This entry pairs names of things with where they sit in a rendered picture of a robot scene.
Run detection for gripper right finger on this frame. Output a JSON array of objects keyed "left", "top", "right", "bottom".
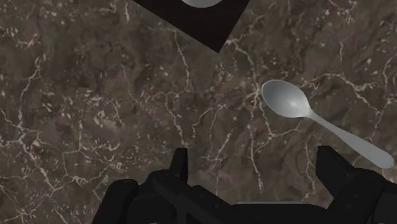
[{"left": 316, "top": 145, "right": 397, "bottom": 224}]

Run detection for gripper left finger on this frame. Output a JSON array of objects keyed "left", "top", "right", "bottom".
[{"left": 92, "top": 147, "right": 249, "bottom": 224}]

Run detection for grey spoon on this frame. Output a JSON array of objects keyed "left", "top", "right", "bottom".
[{"left": 261, "top": 80, "right": 395, "bottom": 169}]

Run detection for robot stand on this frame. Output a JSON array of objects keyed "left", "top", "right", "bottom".
[{"left": 132, "top": 0, "right": 251, "bottom": 53}]

